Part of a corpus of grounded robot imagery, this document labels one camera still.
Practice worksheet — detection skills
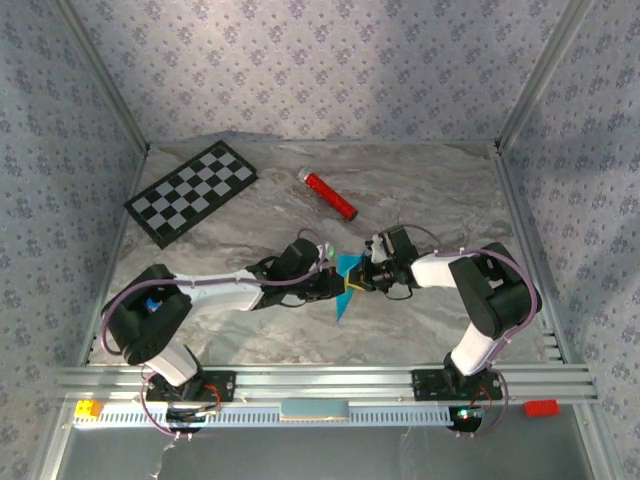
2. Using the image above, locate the red tube with clear cap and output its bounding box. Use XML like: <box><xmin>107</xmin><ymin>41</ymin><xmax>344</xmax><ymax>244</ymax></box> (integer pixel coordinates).
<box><xmin>297</xmin><ymin>166</ymin><xmax>359</xmax><ymax>223</ymax></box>

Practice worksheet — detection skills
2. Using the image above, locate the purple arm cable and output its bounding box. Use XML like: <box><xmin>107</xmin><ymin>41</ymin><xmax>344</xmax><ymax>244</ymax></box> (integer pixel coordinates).
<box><xmin>402</xmin><ymin>223</ymin><xmax>544</xmax><ymax>442</ymax></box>
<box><xmin>99</xmin><ymin>227</ymin><xmax>332</xmax><ymax>442</ymax></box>

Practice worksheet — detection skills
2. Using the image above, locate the grey rectangular block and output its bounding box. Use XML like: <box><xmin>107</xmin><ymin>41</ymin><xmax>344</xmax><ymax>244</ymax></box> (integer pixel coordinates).
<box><xmin>279</xmin><ymin>398</ymin><xmax>350</xmax><ymax>422</ymax></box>

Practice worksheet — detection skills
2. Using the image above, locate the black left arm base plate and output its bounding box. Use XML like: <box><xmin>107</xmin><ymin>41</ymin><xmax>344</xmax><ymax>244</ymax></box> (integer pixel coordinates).
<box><xmin>144</xmin><ymin>369</ymin><xmax>237</xmax><ymax>404</ymax></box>

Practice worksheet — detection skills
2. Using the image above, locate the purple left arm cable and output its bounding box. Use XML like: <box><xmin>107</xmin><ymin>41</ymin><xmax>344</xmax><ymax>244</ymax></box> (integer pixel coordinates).
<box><xmin>99</xmin><ymin>227</ymin><xmax>332</xmax><ymax>442</ymax></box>

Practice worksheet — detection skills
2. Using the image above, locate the black circuit board with light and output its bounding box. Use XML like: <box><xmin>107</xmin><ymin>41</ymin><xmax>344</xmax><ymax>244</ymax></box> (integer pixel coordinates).
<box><xmin>447</xmin><ymin>404</ymin><xmax>485</xmax><ymax>435</ymax></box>

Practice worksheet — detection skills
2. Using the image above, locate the red toy brick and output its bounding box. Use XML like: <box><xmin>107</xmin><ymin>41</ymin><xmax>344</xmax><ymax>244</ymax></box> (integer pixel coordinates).
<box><xmin>523</xmin><ymin>399</ymin><xmax>561</xmax><ymax>417</ymax></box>

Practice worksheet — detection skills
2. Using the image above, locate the grey metal shelf sheet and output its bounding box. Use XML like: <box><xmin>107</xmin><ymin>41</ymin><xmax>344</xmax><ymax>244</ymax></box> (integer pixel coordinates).
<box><xmin>37</xmin><ymin>404</ymin><xmax>619</xmax><ymax>480</ymax></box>

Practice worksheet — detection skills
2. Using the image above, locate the aluminium mounting rail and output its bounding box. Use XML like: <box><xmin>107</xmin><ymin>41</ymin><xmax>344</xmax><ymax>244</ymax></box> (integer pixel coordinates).
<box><xmin>54</xmin><ymin>364</ymin><xmax>600</xmax><ymax>405</ymax></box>

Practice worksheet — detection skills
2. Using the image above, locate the aluminium table side rail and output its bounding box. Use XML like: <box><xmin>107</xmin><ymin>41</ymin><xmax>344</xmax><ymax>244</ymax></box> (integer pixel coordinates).
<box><xmin>77</xmin><ymin>147</ymin><xmax>151</xmax><ymax>366</ymax></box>
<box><xmin>492</xmin><ymin>142</ymin><xmax>576</xmax><ymax>366</ymax></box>

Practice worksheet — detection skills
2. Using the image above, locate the white slotted cable duct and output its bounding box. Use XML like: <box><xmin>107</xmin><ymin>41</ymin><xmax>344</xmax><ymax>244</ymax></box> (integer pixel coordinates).
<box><xmin>72</xmin><ymin>403</ymin><xmax>454</xmax><ymax>429</ymax></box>

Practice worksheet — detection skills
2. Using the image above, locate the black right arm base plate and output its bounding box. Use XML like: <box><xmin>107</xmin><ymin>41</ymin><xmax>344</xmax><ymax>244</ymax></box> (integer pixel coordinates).
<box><xmin>410</xmin><ymin>368</ymin><xmax>504</xmax><ymax>403</ymax></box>

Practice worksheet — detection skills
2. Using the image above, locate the aluminium frame post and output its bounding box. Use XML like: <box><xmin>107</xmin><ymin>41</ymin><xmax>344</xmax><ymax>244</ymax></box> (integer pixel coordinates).
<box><xmin>494</xmin><ymin>0</ymin><xmax>599</xmax><ymax>154</ymax></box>
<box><xmin>52</xmin><ymin>0</ymin><xmax>152</xmax><ymax>154</ymax></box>

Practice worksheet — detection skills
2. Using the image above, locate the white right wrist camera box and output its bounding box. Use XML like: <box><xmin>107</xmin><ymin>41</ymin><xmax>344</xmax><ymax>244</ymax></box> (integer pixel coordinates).
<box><xmin>366</xmin><ymin>233</ymin><xmax>390</xmax><ymax>262</ymax></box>

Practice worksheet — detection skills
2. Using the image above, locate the black and white checkerboard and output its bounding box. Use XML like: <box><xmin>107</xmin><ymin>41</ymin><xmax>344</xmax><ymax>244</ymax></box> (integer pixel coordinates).
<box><xmin>122</xmin><ymin>139</ymin><xmax>260</xmax><ymax>250</ymax></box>

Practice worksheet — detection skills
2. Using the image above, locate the blue square paper sheet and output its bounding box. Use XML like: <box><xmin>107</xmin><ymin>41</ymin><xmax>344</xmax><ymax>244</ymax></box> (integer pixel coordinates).
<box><xmin>333</xmin><ymin>252</ymin><xmax>369</xmax><ymax>324</ymax></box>

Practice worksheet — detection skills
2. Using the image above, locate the aluminium table rear rail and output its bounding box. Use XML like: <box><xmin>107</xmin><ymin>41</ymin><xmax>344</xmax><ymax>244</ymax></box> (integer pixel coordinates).
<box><xmin>147</xmin><ymin>139</ymin><xmax>499</xmax><ymax>149</ymax></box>

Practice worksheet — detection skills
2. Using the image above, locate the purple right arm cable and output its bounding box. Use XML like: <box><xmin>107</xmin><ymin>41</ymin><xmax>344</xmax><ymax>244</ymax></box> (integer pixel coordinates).
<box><xmin>402</xmin><ymin>223</ymin><xmax>544</xmax><ymax>442</ymax></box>

